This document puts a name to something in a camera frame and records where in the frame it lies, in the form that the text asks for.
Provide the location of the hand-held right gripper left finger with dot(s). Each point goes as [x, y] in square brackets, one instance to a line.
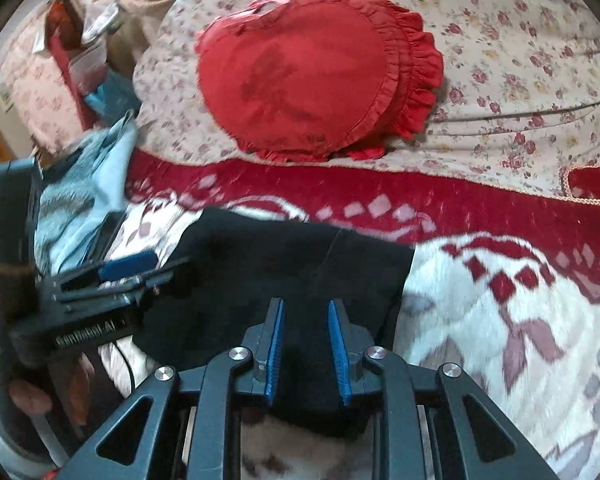
[276, 355]

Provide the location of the black pants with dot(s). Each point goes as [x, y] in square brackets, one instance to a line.
[260, 260]

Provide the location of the floral cream quilt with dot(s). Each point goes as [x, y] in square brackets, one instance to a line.
[505, 60]

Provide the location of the red heart-shaped ruffled pillow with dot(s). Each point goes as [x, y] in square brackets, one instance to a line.
[300, 75]

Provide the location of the floral cushion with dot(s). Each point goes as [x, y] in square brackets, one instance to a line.
[30, 100]

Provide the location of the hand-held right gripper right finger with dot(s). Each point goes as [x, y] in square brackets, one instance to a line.
[339, 355]

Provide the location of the red fabric bag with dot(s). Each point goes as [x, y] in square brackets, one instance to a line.
[62, 60]

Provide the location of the teal blue cloth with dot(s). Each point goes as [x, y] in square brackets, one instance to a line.
[110, 97]

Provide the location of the person's left hand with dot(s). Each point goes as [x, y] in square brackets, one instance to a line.
[27, 395]

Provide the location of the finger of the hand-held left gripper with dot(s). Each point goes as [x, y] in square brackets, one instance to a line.
[155, 287]
[127, 265]

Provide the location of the cream cloth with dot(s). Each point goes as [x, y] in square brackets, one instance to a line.
[140, 20]

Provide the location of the light blue knitted garment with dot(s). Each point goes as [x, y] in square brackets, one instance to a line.
[80, 195]

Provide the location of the red and white patterned blanket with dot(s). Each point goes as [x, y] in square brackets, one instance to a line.
[480, 320]

